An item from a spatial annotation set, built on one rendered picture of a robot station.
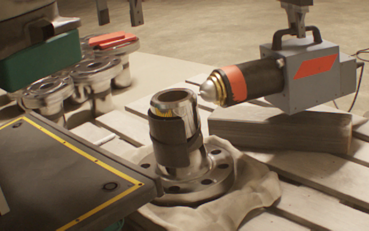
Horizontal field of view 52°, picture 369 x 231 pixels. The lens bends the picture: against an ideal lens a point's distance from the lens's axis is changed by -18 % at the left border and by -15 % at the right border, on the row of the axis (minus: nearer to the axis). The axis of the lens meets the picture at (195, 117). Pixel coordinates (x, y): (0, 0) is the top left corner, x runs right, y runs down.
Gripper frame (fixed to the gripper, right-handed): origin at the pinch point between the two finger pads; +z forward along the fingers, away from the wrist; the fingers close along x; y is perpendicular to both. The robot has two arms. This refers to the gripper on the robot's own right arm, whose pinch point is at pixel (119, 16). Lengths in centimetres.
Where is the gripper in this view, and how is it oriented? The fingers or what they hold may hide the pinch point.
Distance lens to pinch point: 99.4
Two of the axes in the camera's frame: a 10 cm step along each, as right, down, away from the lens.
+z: 1.2, 9.0, 4.1
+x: 7.2, 2.1, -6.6
